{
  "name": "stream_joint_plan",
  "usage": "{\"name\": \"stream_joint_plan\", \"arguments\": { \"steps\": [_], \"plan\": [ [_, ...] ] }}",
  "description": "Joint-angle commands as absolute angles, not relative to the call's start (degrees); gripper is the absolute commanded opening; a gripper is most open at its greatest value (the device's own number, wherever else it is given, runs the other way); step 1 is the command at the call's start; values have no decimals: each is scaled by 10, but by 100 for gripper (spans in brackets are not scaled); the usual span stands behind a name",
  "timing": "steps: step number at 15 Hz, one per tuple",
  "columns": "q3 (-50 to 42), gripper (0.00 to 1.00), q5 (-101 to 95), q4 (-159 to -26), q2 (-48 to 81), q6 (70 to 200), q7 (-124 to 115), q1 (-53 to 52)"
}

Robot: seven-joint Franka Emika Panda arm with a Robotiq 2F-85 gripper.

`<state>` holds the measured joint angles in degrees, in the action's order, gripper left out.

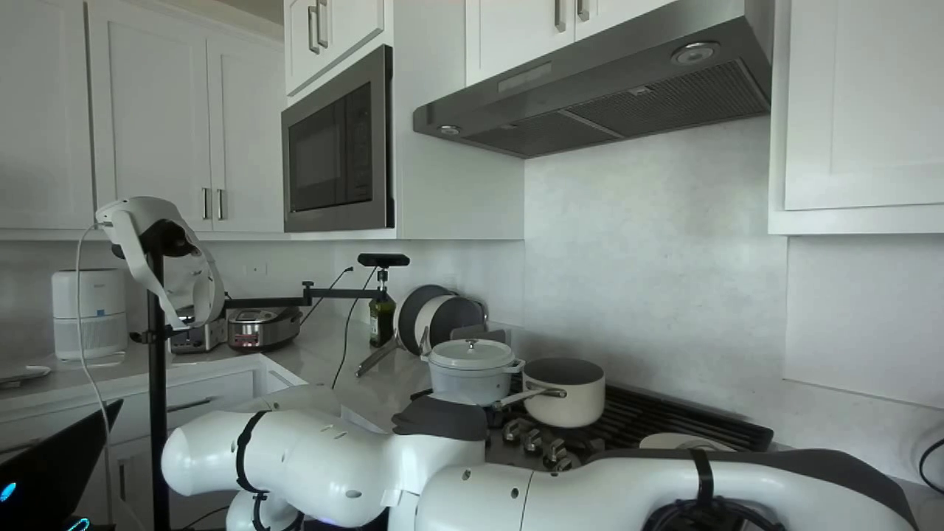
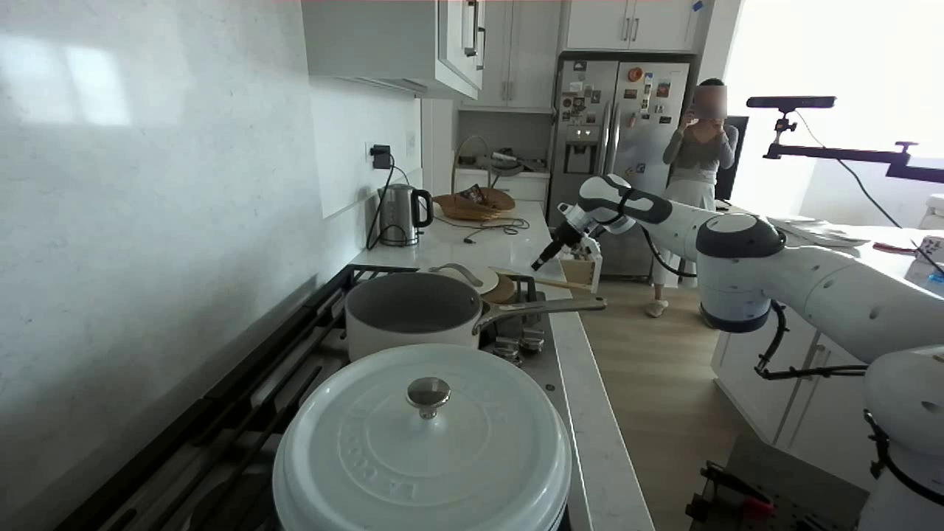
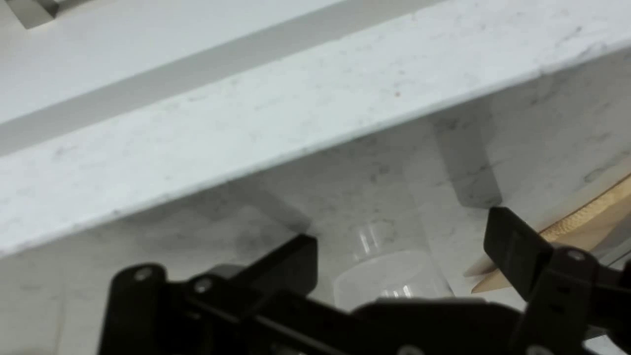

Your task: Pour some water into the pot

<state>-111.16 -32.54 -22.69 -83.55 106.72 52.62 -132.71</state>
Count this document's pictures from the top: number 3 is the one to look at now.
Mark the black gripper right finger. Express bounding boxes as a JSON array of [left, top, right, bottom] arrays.
[[481, 204, 631, 355]]

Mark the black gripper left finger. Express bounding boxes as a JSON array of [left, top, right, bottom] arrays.
[[96, 232, 370, 355]]

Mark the clear plastic cup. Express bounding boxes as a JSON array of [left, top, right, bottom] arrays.
[[307, 124, 461, 307]]

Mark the wooden spatula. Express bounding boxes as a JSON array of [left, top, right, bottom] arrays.
[[463, 173, 631, 293]]

